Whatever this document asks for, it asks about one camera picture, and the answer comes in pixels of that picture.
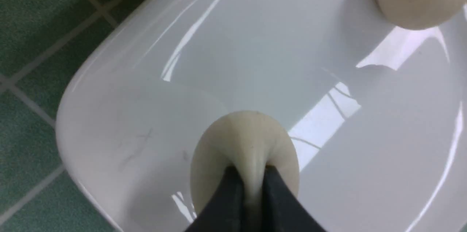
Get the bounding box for green checked tablecloth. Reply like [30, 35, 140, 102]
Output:
[0, 0, 144, 232]

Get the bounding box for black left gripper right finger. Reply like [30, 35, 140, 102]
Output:
[261, 166, 326, 232]

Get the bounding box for white rectangular plate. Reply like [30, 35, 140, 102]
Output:
[56, 0, 466, 232]

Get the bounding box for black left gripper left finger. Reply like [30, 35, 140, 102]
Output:
[186, 166, 244, 232]

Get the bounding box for beige pleated steamed bun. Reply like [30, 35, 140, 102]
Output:
[190, 111, 299, 229]

